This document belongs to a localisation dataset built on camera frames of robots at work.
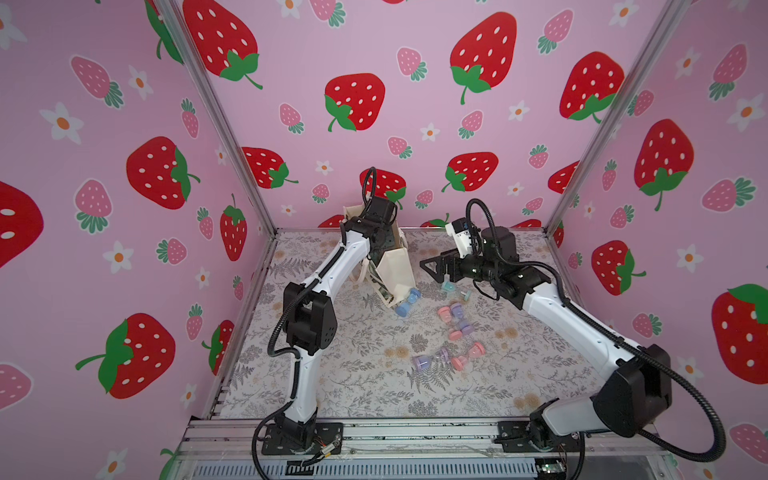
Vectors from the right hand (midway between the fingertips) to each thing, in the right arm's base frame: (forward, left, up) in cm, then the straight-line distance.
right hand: (426, 263), depth 75 cm
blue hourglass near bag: (+1, +6, -25) cm, 26 cm away
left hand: (+17, +13, -10) cm, 23 cm away
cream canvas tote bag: (+6, +10, -14) cm, 18 cm away
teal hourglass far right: (+10, -10, -26) cm, 30 cm away
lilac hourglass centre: (-16, 0, -25) cm, 30 cm away
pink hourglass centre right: (+1, -8, -26) cm, 27 cm away
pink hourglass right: (-12, -17, -25) cm, 32 cm away
